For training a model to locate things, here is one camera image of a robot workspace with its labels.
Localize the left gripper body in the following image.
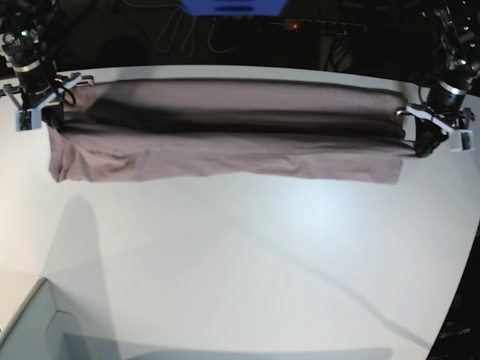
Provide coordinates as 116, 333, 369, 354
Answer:
408, 82, 473, 131

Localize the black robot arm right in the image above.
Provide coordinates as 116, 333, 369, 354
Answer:
1, 1, 83, 131

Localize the blue box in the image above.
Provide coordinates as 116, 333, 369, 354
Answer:
180, 0, 288, 17

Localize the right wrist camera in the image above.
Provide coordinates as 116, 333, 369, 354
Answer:
1, 73, 95, 132

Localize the black power strip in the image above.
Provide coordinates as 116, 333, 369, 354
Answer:
281, 19, 368, 36

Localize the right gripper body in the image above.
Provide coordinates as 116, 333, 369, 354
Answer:
15, 64, 75, 105

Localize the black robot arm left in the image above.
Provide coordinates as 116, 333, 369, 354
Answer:
403, 1, 479, 158

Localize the pink t-shirt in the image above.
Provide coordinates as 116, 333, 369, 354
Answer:
48, 79, 415, 184

